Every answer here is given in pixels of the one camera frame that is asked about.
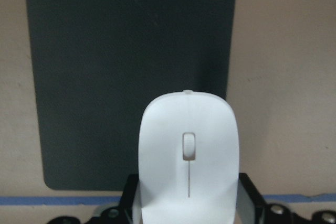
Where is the white computer mouse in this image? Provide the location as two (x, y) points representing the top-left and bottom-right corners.
(138, 90), (239, 223)

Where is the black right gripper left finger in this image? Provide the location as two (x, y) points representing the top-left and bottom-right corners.
(119, 174), (139, 223)

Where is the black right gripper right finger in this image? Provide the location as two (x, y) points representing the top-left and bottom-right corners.
(236, 173), (265, 224)

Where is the black mousepad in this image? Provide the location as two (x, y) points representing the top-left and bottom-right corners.
(26, 0), (235, 191)

